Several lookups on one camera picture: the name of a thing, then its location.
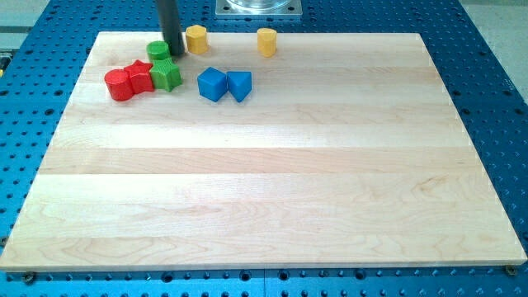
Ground blue cube block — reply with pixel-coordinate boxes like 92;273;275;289
197;67;228;102

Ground brass board clamp left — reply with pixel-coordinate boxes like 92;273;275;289
21;271;36;285

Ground green star block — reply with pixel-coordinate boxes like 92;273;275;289
149;58;182;92

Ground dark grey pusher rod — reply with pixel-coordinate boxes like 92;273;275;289
155;0;185;57

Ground light wooden board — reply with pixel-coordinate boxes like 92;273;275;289
1;32;526;271

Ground red cylinder block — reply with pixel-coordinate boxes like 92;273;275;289
104;69;134;101

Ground blue triangular block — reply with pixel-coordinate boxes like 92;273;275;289
227;71;252;102

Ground yellow hexagonal block left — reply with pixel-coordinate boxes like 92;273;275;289
186;25;209;54

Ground brass board clamp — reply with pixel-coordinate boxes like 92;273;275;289
21;271;36;285
504;265;517;276

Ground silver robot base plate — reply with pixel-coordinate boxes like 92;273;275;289
215;0;303;17

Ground green cylinder block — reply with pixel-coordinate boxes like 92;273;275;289
146;40;171;63

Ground brass board clamp right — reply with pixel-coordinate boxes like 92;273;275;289
504;265;517;276

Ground red star block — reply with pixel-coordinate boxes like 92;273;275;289
124;60;154;94

